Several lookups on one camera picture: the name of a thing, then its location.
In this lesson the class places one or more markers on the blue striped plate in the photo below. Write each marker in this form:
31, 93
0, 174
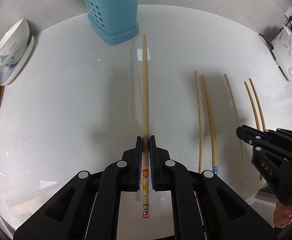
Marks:
18, 67

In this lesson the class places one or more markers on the person's right hand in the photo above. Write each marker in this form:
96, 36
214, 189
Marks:
283, 217

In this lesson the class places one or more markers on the white wall socket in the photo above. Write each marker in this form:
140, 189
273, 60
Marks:
291, 12

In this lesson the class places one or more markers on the thin pale plain chopstick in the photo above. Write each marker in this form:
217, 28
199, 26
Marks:
236, 115

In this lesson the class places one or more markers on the blue plastic utensil holder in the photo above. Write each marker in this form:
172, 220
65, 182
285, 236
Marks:
110, 12

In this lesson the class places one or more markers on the red floral end chopstick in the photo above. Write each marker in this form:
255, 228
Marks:
145, 92
200, 120

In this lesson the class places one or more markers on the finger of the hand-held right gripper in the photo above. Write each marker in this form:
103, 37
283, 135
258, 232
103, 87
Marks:
248, 135
288, 142

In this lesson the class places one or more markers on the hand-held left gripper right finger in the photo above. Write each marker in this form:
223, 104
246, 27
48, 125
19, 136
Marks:
152, 165

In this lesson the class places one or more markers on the white tape patch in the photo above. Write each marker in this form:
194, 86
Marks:
139, 54

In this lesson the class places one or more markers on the floral band wooden chopstick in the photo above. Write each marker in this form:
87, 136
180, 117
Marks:
253, 110
258, 107

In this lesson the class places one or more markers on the white printed bowl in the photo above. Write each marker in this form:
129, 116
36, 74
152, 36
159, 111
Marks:
9, 47

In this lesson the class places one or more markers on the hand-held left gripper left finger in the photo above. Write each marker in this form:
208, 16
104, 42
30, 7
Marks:
139, 165

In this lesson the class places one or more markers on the white floral rice cooker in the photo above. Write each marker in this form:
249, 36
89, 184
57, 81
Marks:
286, 47

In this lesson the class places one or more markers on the tan chopstick blue patterned end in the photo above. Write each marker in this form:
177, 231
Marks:
211, 120

